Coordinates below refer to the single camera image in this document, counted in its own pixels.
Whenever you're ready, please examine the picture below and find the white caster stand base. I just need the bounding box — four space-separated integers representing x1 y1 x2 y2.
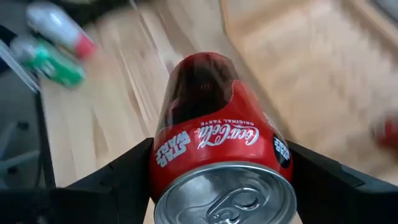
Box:
0 119 41 177

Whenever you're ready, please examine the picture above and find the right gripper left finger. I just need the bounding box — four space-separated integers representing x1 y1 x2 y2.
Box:
0 138 155 224

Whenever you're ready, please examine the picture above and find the wooden slatted shelf crate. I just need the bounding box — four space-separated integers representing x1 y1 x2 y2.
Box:
219 0 398 184

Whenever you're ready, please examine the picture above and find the silver metal bracket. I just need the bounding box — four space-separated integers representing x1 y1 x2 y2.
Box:
0 39 41 94

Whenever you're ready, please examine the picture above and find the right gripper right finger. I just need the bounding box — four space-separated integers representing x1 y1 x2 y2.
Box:
286 139 398 224

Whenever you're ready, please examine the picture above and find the green Sprite can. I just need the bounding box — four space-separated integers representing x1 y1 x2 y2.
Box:
10 34 87 88

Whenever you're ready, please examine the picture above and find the red soda can front-left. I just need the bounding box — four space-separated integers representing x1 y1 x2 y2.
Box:
25 1 98 60

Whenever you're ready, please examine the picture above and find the red Coca-Cola Star Wars can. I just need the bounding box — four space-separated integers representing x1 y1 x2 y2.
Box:
149 51 298 224

